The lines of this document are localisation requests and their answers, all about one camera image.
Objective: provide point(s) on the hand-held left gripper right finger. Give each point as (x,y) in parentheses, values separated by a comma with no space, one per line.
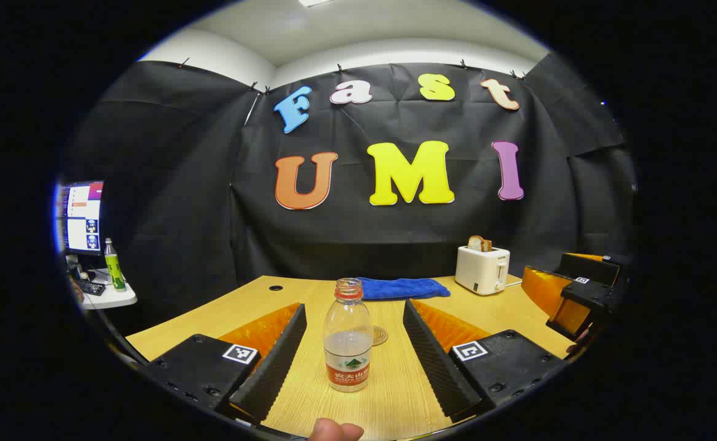
(435,361)

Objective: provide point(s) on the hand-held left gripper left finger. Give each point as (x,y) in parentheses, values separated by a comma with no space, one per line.
(276,361)

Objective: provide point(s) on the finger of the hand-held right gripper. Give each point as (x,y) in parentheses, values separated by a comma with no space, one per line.
(542,288)
(588,294)

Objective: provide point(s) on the round wooden coaster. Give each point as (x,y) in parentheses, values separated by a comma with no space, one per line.
(381,335)

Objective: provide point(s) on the clear plastic water bottle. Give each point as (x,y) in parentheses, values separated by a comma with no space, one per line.
(347,343)

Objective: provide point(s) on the green drink bottle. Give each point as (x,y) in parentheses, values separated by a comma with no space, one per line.
(114,269)

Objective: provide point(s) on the white toaster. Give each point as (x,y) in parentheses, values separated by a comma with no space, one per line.
(480,269)

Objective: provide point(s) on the toast slice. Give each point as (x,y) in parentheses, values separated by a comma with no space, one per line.
(478,244)

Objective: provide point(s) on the blue towel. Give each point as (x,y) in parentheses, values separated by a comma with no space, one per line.
(401,288)

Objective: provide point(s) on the white side table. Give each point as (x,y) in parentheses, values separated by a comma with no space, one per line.
(116,299)

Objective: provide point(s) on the black backdrop cloth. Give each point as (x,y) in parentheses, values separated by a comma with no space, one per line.
(181,202)

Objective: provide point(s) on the black keyboard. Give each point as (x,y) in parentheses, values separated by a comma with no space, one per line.
(91,287)

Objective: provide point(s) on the computer monitor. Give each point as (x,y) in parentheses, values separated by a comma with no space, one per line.
(83,217)

